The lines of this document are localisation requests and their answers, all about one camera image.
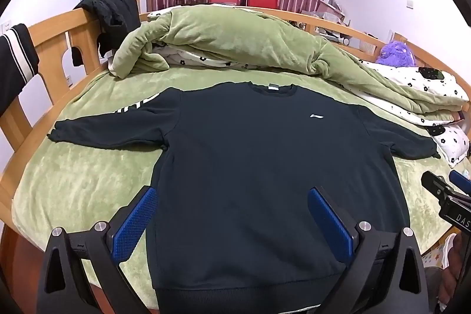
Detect white floral pillow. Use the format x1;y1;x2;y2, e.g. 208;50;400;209
427;124;471;168

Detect black garment with white stripes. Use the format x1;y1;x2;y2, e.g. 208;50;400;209
0;23;40;116

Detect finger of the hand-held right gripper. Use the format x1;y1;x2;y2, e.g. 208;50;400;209
421;170;457;205
449;169;471;195

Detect purple plush toy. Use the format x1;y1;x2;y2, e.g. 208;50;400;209
376;39;416;67

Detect black sweatshirt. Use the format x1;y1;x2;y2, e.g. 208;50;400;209
48;82;442;314

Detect black jacket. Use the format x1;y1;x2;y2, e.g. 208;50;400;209
73;0;142;67

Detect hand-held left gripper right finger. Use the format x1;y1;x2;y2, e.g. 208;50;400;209
307;187;429;314

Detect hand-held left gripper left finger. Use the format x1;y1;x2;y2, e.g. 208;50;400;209
37;185;159;314

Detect green plush bed sheet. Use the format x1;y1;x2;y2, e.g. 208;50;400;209
11;60;454;300

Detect pile of boxes and papers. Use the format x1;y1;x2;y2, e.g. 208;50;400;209
300;0;356;42

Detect green quilt with floral lining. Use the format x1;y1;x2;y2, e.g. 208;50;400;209
108;3;471;127

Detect white star print cloth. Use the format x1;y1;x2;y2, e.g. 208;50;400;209
423;236;456;270

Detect wooden bed frame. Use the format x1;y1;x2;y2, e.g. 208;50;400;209
0;0;471;314

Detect person's right hand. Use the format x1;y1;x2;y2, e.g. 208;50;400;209
452;234;471;280

